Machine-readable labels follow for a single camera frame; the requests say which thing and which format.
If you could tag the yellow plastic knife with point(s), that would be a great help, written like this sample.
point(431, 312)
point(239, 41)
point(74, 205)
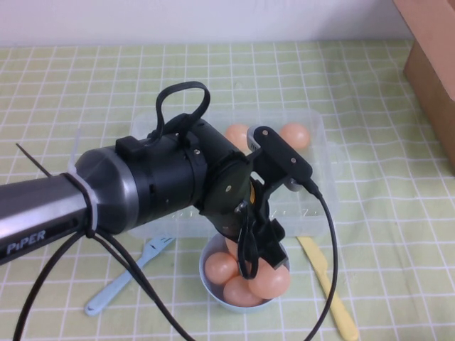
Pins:
point(320, 266)

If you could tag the brown cardboard box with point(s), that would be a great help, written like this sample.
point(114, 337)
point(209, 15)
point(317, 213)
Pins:
point(433, 89)

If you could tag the light blue bowl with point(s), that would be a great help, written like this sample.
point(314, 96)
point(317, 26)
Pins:
point(241, 309)

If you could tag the left black Piper robot arm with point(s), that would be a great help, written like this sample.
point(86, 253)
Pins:
point(149, 184)

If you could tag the light blue plastic fork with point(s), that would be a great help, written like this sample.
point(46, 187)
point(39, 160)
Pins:
point(106, 296)

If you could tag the black zip tie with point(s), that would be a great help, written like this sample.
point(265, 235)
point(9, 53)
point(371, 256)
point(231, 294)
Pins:
point(35, 161)

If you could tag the clear plastic egg box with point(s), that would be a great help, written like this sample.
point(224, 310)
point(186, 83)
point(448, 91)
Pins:
point(320, 199)

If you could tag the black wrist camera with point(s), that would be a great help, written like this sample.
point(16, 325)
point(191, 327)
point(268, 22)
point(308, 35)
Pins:
point(281, 152)

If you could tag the orange egg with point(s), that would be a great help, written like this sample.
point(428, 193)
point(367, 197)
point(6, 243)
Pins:
point(219, 268)
point(236, 136)
point(272, 283)
point(241, 293)
point(231, 248)
point(296, 136)

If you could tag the green checked tablecloth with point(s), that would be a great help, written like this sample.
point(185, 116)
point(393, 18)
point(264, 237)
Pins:
point(391, 248)

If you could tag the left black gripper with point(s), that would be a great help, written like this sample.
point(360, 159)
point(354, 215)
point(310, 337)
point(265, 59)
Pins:
point(261, 209)

